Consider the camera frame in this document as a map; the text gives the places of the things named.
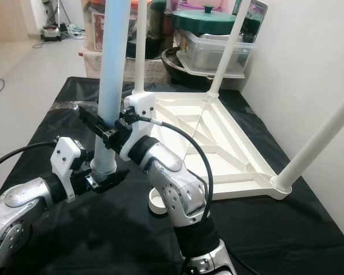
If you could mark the pink storage box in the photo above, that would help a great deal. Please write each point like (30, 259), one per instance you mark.
(195, 4)

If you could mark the white cabinet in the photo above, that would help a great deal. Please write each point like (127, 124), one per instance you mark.
(71, 12)

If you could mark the clear plastic container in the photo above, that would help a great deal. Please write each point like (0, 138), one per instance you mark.
(206, 54)

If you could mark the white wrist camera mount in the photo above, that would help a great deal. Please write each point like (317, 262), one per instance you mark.
(69, 157)
(143, 103)

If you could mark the orange lid storage box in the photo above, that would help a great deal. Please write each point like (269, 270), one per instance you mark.
(93, 28)

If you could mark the beige patterned cloth cover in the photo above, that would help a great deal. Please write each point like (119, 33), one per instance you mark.
(155, 70)

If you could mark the black wok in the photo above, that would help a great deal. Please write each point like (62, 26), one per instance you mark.
(172, 66)

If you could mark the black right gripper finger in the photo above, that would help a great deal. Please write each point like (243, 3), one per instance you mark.
(93, 118)

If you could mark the black plastic bag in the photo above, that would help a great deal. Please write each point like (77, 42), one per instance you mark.
(157, 34)

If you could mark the small floor appliance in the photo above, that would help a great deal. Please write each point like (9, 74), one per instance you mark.
(50, 33)

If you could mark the clear tape strip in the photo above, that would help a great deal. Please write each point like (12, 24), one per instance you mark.
(74, 105)

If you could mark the cream plastic children table top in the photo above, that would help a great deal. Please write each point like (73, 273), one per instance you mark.
(229, 143)

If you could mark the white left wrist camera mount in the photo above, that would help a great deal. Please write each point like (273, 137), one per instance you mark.
(69, 157)

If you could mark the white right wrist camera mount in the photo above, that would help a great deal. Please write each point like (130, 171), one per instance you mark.
(143, 103)

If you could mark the black tablecloth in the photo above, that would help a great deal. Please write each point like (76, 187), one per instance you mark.
(109, 240)

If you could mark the green pot lid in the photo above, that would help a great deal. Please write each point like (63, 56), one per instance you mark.
(206, 22)

